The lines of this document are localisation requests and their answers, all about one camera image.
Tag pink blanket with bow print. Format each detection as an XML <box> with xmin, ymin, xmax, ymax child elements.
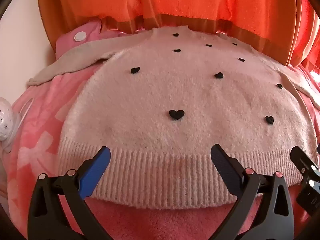
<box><xmin>0</xmin><ymin>29</ymin><xmax>320</xmax><ymax>240</ymax></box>

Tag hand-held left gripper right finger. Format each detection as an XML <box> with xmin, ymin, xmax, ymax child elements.
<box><xmin>211</xmin><ymin>144</ymin><xmax>294</xmax><ymax>240</ymax></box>

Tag fuzzy pink sweater black hearts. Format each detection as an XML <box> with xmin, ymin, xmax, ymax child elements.
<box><xmin>27</xmin><ymin>26</ymin><xmax>320</xmax><ymax>210</ymax></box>

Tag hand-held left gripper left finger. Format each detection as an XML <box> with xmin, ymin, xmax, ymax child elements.
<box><xmin>27</xmin><ymin>146</ymin><xmax>113</xmax><ymax>240</ymax></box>

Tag white star-print object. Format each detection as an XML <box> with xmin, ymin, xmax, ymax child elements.
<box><xmin>0</xmin><ymin>96</ymin><xmax>16</xmax><ymax>142</ymax></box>

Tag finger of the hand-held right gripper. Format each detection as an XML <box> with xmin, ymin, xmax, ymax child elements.
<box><xmin>291</xmin><ymin>145</ymin><xmax>320</xmax><ymax>181</ymax></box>

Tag pink pillow with white dot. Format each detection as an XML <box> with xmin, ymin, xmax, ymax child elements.
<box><xmin>55</xmin><ymin>21</ymin><xmax>118</xmax><ymax>55</ymax></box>

